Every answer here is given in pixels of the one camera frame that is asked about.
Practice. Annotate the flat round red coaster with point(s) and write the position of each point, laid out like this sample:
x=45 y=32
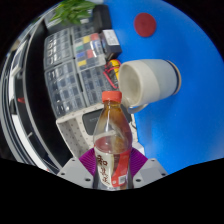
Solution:
x=145 y=24

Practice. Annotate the yellow multimeter with red leads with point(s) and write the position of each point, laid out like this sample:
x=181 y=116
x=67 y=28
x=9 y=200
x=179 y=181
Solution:
x=113 y=68

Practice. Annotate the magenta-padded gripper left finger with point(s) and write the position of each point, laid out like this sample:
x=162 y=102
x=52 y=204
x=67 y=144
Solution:
x=75 y=171

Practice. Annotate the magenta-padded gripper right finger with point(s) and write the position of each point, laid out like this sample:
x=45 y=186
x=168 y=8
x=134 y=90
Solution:
x=148 y=170

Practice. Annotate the black rounded speaker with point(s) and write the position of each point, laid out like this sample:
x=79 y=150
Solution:
x=90 y=120

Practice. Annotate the grey parts drawer cabinet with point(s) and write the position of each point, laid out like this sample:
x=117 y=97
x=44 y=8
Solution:
x=65 y=88
x=58 y=48
x=95 y=85

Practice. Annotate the black overhead shelf unit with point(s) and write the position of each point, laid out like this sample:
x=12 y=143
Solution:
x=33 y=100

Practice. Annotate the flat black case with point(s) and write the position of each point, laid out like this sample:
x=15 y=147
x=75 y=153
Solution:
x=101 y=16

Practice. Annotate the cream ceramic mug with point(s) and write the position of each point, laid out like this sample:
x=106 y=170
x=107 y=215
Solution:
x=151 y=81

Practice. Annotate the clear red-capped drink bottle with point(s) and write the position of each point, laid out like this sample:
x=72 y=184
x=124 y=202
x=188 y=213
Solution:
x=112 y=140

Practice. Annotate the green potted plant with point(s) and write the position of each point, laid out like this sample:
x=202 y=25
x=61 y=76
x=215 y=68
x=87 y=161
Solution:
x=73 y=10

